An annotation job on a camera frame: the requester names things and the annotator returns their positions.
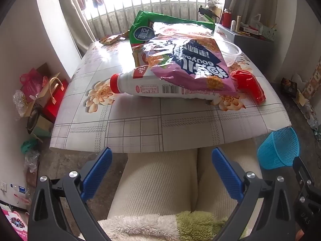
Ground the beige paper bag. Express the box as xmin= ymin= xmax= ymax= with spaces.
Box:
xmin=297 ymin=90 xmax=309 ymax=106

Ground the patterned tall carton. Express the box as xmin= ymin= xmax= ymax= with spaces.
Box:
xmin=302 ymin=63 xmax=321 ymax=101

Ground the crumpled white plastic bag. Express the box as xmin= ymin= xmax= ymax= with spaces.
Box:
xmin=293 ymin=74 xmax=309 ymax=91

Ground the small yellow snack packet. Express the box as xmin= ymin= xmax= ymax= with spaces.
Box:
xmin=110 ymin=32 xmax=129 ymax=41

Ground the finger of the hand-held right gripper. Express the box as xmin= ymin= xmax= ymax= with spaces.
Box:
xmin=292 ymin=156 xmax=321 ymax=231

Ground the plastic wrapped bottle pack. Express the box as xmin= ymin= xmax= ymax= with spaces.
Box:
xmin=303 ymin=103 xmax=321 ymax=137

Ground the pink floral blanket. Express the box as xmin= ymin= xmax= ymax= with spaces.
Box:
xmin=0 ymin=202 xmax=28 ymax=241

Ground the red plastic wrapper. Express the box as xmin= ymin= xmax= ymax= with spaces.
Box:
xmin=230 ymin=70 xmax=266 ymax=105

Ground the brown paper bag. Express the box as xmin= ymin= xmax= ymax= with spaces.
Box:
xmin=33 ymin=63 xmax=62 ymax=106

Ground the purple snack bag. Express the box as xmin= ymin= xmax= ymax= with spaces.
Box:
xmin=139 ymin=22 xmax=241 ymax=98

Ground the blue plastic basket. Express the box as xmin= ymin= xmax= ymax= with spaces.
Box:
xmin=257 ymin=127 xmax=300 ymax=170

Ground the fluffy white green garment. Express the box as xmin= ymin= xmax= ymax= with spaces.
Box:
xmin=80 ymin=211 xmax=249 ymax=241

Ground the grey cabinet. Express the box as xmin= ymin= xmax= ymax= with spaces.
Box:
xmin=216 ymin=24 xmax=275 ymax=56

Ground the clear plastic bowl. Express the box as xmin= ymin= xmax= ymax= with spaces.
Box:
xmin=216 ymin=40 xmax=242 ymax=68

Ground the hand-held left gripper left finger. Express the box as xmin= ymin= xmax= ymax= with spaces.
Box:
xmin=27 ymin=147 xmax=113 ymax=241

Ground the floral tablecloth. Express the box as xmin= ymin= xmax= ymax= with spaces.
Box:
xmin=49 ymin=22 xmax=293 ymax=153

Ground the dark printed box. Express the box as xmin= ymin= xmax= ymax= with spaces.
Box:
xmin=280 ymin=78 xmax=298 ymax=98

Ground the black box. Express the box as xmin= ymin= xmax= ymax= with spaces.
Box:
xmin=198 ymin=6 xmax=214 ymax=22

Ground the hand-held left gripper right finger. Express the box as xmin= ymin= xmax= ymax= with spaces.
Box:
xmin=211 ymin=147 xmax=298 ymax=241

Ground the green snack bag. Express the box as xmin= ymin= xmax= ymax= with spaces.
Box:
xmin=129 ymin=10 xmax=216 ymax=56

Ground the round tin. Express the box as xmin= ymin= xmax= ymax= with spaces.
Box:
xmin=26 ymin=108 xmax=43 ymax=135

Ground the beige curtain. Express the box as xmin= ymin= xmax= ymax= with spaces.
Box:
xmin=55 ymin=0 xmax=97 ymax=58

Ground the green plastic storage basket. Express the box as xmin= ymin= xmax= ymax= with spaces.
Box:
xmin=259 ymin=25 xmax=277 ymax=42

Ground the clear plastic bag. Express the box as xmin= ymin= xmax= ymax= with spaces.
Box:
xmin=12 ymin=89 xmax=28 ymax=117

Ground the white bottle with red cap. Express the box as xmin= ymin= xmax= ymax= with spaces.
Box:
xmin=110 ymin=46 xmax=227 ymax=101

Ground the pale cloth bundle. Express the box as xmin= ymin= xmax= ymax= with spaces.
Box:
xmin=206 ymin=0 xmax=225 ymax=10

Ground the pink plastic bag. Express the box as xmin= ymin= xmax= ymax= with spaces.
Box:
xmin=20 ymin=68 xmax=45 ymax=96

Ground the red white flat box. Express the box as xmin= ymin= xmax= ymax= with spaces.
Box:
xmin=239 ymin=25 xmax=260 ymax=34

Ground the metal window railing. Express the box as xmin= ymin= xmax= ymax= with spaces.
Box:
xmin=85 ymin=0 xmax=226 ymax=43

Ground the red gift bag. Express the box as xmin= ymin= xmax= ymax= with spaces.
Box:
xmin=44 ymin=79 xmax=69 ymax=123

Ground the small orange snack packet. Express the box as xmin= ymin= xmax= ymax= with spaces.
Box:
xmin=99 ymin=36 xmax=119 ymax=46

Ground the red thermos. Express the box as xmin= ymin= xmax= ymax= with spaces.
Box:
xmin=222 ymin=8 xmax=232 ymax=29

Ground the green plastic bag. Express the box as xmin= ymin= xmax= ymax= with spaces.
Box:
xmin=21 ymin=138 xmax=41 ymax=155

